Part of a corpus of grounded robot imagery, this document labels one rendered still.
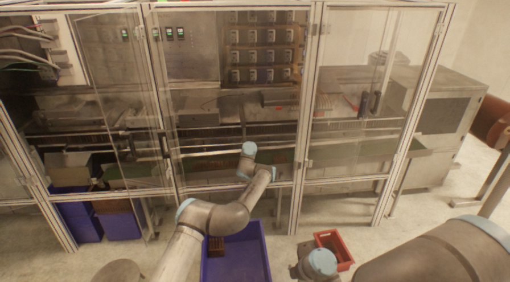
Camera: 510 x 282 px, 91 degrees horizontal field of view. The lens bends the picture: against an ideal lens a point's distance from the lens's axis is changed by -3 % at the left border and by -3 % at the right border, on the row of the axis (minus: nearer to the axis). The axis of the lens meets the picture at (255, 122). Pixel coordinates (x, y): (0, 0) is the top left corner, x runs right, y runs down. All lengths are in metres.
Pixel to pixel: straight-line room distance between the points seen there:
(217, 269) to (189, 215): 0.94
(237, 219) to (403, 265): 0.69
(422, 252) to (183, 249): 0.76
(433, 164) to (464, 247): 2.40
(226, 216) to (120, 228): 1.51
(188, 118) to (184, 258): 1.00
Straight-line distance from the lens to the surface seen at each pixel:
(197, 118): 1.78
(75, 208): 2.39
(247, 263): 1.96
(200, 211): 1.06
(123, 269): 2.08
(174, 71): 2.08
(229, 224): 1.04
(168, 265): 1.02
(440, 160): 2.93
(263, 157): 1.98
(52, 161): 2.31
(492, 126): 2.90
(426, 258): 0.49
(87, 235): 2.59
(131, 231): 2.45
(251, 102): 2.07
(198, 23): 1.97
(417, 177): 2.92
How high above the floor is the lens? 1.89
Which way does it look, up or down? 30 degrees down
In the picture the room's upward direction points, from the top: straight up
